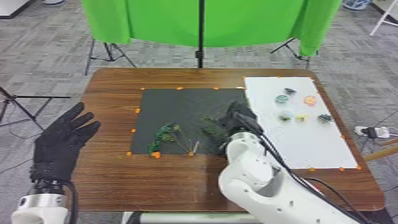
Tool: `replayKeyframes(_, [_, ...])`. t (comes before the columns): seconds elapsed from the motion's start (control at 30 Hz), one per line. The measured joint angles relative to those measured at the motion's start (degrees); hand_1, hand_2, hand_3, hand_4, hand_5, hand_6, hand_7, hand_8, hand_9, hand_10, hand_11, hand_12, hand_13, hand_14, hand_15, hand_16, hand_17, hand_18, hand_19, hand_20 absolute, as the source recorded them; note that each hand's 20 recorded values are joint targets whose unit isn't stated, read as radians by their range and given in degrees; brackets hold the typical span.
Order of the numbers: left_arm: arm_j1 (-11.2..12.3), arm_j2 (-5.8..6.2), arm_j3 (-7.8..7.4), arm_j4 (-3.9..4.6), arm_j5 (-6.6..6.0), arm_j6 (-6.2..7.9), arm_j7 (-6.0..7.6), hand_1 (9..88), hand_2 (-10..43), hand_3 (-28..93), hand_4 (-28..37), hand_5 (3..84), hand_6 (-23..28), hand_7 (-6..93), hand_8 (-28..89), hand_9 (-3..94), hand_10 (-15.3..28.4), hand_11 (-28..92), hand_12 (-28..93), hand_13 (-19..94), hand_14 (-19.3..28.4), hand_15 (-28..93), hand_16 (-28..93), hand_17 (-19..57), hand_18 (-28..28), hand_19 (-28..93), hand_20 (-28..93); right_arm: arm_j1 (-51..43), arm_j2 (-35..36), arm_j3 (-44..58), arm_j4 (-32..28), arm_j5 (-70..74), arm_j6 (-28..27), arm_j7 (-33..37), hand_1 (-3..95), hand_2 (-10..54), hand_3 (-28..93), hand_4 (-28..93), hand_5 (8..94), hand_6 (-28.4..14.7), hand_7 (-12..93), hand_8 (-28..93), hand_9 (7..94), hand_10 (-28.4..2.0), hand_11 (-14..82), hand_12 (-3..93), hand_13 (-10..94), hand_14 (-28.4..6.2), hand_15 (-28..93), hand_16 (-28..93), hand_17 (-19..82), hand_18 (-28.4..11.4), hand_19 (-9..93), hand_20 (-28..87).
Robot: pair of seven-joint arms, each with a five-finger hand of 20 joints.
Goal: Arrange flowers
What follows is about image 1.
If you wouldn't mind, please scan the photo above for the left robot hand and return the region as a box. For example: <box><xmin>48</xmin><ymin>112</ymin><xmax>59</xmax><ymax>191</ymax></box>
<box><xmin>29</xmin><ymin>101</ymin><xmax>104</xmax><ymax>183</ymax></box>

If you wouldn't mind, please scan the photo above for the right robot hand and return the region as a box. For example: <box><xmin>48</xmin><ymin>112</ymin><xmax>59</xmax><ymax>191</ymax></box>
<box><xmin>215</xmin><ymin>99</ymin><xmax>263</xmax><ymax>135</ymax></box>

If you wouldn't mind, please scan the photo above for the green sprig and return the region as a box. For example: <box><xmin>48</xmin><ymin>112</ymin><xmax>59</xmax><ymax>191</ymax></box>
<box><xmin>199</xmin><ymin>115</ymin><xmax>231</xmax><ymax>138</ymax></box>
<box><xmin>146</xmin><ymin>122</ymin><xmax>176</xmax><ymax>153</ymax></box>

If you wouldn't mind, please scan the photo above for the pale blue flower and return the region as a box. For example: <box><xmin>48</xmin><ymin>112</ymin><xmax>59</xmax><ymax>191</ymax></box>
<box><xmin>278</xmin><ymin>111</ymin><xmax>297</xmax><ymax>122</ymax></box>

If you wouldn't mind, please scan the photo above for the dark mat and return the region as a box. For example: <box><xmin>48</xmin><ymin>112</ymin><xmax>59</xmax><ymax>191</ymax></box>
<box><xmin>128</xmin><ymin>87</ymin><xmax>251</xmax><ymax>156</ymax></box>

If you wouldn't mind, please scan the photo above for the brown dried sprig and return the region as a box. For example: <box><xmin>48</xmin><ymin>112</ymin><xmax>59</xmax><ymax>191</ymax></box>
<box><xmin>162</xmin><ymin>124</ymin><xmax>203</xmax><ymax>155</ymax></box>

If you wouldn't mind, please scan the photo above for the black tripod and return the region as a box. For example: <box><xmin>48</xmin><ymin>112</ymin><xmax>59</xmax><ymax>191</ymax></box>
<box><xmin>0</xmin><ymin>86</ymin><xmax>73</xmax><ymax>132</ymax></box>

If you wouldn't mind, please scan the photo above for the orange flower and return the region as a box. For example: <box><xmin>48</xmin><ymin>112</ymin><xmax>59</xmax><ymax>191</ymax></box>
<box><xmin>303</xmin><ymin>95</ymin><xmax>320</xmax><ymax>106</ymax></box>

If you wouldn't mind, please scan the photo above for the dark green flower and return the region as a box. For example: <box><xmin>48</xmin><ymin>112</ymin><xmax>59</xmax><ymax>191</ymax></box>
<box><xmin>317</xmin><ymin>113</ymin><xmax>335</xmax><ymax>124</ymax></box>

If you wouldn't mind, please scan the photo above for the white sheet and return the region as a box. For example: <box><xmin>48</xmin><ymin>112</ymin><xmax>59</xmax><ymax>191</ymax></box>
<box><xmin>242</xmin><ymin>76</ymin><xmax>363</xmax><ymax>171</ymax></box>

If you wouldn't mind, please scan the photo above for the white power strip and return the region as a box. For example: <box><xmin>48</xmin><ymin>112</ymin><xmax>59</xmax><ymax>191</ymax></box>
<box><xmin>354</xmin><ymin>125</ymin><xmax>393</xmax><ymax>140</ymax></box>

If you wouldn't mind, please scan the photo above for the black stand pole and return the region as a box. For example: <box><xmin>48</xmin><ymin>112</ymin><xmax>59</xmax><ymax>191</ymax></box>
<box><xmin>194</xmin><ymin>0</ymin><xmax>208</xmax><ymax>70</ymax></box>

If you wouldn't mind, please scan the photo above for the pale grey bar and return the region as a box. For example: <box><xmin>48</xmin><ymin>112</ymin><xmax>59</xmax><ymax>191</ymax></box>
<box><xmin>137</xmin><ymin>212</ymin><xmax>263</xmax><ymax>224</ymax></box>

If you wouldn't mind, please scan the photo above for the black cable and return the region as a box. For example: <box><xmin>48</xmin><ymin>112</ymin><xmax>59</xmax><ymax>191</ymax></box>
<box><xmin>301</xmin><ymin>176</ymin><xmax>374</xmax><ymax>224</ymax></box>
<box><xmin>61</xmin><ymin>180</ymin><xmax>82</xmax><ymax>224</ymax></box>

